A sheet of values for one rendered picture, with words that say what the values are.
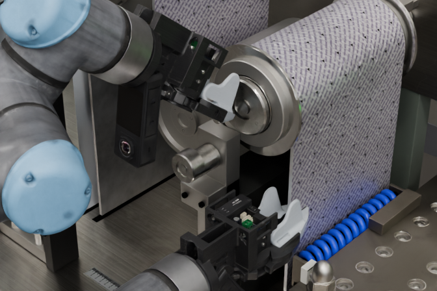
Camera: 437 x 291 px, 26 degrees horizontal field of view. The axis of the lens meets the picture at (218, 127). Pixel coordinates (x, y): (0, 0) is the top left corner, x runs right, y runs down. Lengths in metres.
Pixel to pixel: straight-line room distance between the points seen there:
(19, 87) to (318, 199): 0.51
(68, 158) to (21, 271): 0.69
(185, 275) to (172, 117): 0.30
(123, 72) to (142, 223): 0.61
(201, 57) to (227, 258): 0.25
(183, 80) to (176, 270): 0.21
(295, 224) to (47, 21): 0.47
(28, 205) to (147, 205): 0.79
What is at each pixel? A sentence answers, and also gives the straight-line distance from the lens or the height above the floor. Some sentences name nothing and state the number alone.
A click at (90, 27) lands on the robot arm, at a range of 0.90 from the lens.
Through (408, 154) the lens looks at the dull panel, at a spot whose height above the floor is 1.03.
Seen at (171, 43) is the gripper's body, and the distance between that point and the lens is 1.02.
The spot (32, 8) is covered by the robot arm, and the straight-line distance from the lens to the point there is 0.88.
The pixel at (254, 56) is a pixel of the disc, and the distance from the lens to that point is 1.13.
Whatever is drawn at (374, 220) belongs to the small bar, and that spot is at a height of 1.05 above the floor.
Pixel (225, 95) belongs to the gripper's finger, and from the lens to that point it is 1.11.
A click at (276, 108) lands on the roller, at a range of 1.13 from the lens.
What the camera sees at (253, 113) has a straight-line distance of 1.14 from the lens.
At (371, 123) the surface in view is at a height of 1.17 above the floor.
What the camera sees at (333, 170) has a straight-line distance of 1.26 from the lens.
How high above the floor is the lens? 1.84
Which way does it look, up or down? 32 degrees down
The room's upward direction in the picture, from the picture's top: straight up
